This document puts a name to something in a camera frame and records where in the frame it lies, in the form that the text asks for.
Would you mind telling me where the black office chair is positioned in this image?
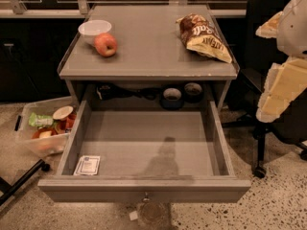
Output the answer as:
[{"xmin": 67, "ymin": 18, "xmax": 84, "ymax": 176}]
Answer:
[{"xmin": 224, "ymin": 0, "xmax": 307, "ymax": 178}]

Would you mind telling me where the brown yellow chip bag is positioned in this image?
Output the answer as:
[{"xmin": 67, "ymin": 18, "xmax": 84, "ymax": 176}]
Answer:
[{"xmin": 176, "ymin": 13, "xmax": 232, "ymax": 63}]

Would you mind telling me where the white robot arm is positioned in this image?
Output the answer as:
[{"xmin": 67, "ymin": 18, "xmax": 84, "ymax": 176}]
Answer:
[{"xmin": 256, "ymin": 0, "xmax": 307, "ymax": 123}]

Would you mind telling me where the tan bowl in bin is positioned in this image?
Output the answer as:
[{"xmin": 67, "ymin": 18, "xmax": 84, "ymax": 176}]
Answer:
[{"xmin": 53, "ymin": 105, "xmax": 73, "ymax": 120}]

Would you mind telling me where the white bowl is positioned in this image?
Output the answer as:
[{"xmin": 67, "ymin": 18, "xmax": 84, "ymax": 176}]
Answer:
[{"xmin": 78, "ymin": 20, "xmax": 112, "ymax": 45}]

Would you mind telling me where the clear plastic storage bin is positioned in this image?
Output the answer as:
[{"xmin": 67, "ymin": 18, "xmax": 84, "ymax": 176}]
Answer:
[{"xmin": 15, "ymin": 97, "xmax": 76, "ymax": 157}]

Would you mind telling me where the red apple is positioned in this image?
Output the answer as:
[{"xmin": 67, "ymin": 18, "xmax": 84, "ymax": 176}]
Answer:
[{"xmin": 94, "ymin": 33, "xmax": 117, "ymax": 58}]

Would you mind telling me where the black chair leg left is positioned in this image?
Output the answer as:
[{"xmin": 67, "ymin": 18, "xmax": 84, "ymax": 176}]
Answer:
[{"xmin": 0, "ymin": 159, "xmax": 50, "ymax": 206}]

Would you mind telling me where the green snack bag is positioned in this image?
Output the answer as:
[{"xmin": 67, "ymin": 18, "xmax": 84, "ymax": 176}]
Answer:
[{"xmin": 28, "ymin": 112, "xmax": 54, "ymax": 127}]

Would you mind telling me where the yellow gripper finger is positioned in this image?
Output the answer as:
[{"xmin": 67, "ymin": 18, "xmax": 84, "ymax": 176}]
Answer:
[
  {"xmin": 255, "ymin": 11, "xmax": 282, "ymax": 38},
  {"xmin": 256, "ymin": 57, "xmax": 307, "ymax": 123}
]

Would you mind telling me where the grey top drawer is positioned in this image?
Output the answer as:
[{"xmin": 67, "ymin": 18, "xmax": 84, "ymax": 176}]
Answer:
[{"xmin": 38, "ymin": 86, "xmax": 250, "ymax": 202}]

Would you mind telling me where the blue tape roll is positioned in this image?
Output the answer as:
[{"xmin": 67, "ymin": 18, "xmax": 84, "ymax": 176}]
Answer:
[{"xmin": 160, "ymin": 87, "xmax": 184, "ymax": 110}]

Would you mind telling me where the white paper packet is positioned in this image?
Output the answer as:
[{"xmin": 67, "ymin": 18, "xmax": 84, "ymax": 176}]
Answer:
[{"xmin": 74, "ymin": 155, "xmax": 100, "ymax": 175}]

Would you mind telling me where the grey cabinet desk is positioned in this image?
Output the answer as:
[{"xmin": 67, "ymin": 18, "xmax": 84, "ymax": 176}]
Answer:
[{"xmin": 59, "ymin": 5, "xmax": 239, "ymax": 106}]

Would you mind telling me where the metal drawer knob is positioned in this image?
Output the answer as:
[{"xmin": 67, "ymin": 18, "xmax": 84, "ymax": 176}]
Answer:
[{"xmin": 142, "ymin": 192, "xmax": 151, "ymax": 203}]

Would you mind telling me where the black tape roll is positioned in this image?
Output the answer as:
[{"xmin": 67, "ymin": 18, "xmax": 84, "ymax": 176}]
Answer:
[{"xmin": 184, "ymin": 82, "xmax": 203, "ymax": 103}]

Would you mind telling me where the round floor outlet cover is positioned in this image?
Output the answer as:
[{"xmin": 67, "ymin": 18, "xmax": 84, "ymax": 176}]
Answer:
[{"xmin": 138, "ymin": 202, "xmax": 168, "ymax": 225}]

